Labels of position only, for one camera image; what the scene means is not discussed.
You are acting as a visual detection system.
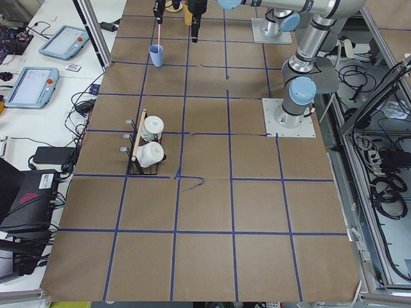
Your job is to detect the round wooden coaster stand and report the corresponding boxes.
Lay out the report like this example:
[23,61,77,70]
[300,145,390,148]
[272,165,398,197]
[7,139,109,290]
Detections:
[165,0,183,13]

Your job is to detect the white mug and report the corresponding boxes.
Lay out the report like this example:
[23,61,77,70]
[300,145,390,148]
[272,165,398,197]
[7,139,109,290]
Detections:
[136,141,166,167]
[141,115,164,142]

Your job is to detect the black power adapter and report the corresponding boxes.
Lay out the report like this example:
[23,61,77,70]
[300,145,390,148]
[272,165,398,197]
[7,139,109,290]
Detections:
[33,146,74,165]

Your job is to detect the black computer box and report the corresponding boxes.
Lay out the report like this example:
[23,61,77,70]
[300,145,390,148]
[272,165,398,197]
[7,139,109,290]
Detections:
[1,159,60,239]

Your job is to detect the blue teach pendant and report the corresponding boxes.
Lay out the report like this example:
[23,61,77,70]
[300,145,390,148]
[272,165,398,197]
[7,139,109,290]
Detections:
[39,25,89,60]
[4,67,59,109]

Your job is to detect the light blue plastic cup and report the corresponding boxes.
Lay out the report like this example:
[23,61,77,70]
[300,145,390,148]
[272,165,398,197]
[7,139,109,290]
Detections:
[149,44,164,67]

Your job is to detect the white mug far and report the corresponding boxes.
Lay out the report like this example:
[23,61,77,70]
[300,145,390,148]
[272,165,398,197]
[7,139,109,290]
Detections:
[141,115,164,142]

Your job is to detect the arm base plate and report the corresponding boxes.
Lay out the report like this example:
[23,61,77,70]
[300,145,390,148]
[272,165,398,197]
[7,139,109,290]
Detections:
[251,18,292,44]
[262,98,316,138]

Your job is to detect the wooden chopstick holder cup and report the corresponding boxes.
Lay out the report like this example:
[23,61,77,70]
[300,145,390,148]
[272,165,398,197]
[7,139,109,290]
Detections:
[182,1,192,26]

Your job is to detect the upper blue teach pendant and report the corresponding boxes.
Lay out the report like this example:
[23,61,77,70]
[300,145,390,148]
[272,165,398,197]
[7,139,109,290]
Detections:
[39,25,89,60]

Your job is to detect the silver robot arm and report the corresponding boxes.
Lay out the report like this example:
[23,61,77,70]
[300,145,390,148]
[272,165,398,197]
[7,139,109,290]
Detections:
[218,1,365,129]
[153,1,301,42]

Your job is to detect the pink chopsticks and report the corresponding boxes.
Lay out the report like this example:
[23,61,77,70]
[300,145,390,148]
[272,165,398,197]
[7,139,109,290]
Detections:
[157,17,162,53]

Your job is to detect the white mug near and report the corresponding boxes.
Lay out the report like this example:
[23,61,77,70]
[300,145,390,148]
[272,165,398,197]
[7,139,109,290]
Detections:
[136,141,166,167]

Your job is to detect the lower blue teach pendant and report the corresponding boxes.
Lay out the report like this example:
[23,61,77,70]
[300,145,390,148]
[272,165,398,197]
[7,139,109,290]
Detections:
[4,67,59,109]

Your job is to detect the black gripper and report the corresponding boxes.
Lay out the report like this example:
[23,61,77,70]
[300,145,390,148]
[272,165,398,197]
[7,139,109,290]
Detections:
[188,0,207,43]
[153,0,166,17]

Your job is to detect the aluminium frame post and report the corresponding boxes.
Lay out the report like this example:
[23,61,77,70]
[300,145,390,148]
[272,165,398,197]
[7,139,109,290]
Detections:
[73,0,112,69]

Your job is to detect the black wire mug rack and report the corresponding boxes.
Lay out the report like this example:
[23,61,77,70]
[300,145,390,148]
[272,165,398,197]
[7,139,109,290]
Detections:
[120,108,166,176]

